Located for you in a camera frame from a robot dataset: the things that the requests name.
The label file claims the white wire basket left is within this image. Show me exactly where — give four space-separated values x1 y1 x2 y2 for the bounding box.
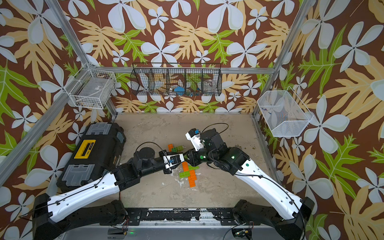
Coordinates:
67 65 117 110

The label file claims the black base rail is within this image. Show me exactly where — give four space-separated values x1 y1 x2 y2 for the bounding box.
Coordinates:
125 207 261 226

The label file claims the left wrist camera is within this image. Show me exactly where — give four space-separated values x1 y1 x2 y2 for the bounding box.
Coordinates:
163 154 185 169

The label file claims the orange brick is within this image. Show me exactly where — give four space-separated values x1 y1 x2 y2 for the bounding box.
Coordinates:
189 179 196 188
168 144 174 152
182 162 189 172
189 170 197 181

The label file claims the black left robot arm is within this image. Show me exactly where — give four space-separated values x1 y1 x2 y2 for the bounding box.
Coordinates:
32 147 188 240

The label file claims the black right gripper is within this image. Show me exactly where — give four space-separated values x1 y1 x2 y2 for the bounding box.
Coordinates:
180 147 220 167

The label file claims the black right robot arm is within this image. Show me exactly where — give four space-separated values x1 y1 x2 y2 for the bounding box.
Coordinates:
186 129 315 240

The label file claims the black yellow toolbox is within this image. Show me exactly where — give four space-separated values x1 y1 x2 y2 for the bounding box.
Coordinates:
57 123 126 193

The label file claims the white mesh basket right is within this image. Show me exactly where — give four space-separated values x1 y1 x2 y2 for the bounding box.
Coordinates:
257 90 314 138

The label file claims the black wire basket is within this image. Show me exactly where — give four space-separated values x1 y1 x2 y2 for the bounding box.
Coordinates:
129 63 223 97

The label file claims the orange brick front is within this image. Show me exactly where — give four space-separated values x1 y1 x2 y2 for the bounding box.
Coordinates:
168 144 174 152

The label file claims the blue object in basket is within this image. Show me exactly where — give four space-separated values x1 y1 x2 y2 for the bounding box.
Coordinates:
174 87 185 96

